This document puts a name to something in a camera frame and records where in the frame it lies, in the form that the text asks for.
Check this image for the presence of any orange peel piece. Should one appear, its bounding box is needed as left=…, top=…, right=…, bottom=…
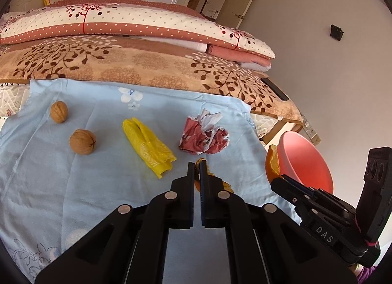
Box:
left=265, top=144, right=281, bottom=183
left=194, top=158, right=235, bottom=194

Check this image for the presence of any purple left sleeve forearm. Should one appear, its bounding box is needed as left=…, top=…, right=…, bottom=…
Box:
left=354, top=264, right=376, bottom=284

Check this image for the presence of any pink plastic trash bucket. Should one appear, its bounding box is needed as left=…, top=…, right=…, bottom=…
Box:
left=277, top=131, right=334, bottom=194

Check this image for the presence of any yellow plastic wrapper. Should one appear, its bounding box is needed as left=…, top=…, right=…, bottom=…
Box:
left=122, top=117, right=177, bottom=178

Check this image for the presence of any crumpled red white paper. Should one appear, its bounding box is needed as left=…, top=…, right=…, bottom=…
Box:
left=179, top=109, right=230, bottom=155

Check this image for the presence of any black smartphone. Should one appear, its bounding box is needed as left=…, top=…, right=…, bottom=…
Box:
left=260, top=78, right=289, bottom=101

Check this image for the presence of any walnut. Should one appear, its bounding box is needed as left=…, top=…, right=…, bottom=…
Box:
left=50, top=101, right=68, bottom=123
left=69, top=129, right=96, bottom=155

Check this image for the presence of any light blue floral cloth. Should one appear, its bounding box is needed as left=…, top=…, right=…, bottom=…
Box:
left=1, top=79, right=296, bottom=282

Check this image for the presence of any pink folded blanket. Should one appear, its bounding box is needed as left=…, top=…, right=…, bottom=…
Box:
left=206, top=45, right=272, bottom=72

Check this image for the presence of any brown leaf pattern blanket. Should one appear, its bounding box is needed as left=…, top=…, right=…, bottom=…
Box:
left=1, top=36, right=303, bottom=124

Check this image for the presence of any polka dot folded quilt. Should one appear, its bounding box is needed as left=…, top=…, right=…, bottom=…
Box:
left=1, top=1, right=275, bottom=59

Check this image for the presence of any wall power socket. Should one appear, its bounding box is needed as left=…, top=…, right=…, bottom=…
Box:
left=303, top=118, right=322, bottom=146

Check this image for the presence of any black wall mounted bracket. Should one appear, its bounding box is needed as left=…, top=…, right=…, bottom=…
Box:
left=330, top=24, right=344, bottom=41

